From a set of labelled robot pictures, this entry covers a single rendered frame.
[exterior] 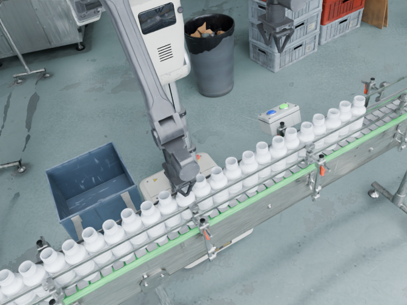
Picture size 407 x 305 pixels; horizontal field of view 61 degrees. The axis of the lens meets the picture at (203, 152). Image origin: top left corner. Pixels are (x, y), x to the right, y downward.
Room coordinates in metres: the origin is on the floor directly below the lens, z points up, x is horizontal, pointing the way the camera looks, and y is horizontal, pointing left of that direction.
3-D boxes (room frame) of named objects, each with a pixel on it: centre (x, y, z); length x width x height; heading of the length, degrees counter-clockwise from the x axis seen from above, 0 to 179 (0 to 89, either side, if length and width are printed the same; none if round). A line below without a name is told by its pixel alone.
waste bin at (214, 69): (2.84, -0.23, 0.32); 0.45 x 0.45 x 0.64
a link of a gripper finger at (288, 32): (0.97, -0.29, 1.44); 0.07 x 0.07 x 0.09; 21
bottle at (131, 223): (0.61, 0.25, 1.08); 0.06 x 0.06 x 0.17
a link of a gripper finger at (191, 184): (0.66, 0.08, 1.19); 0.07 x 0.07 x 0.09; 22
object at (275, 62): (3.20, -1.01, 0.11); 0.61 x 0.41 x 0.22; 118
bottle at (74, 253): (0.54, 0.41, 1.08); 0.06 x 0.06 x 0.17
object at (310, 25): (3.20, -1.01, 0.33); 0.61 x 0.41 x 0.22; 118
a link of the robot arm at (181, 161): (0.63, 0.06, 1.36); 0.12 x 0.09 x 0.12; 22
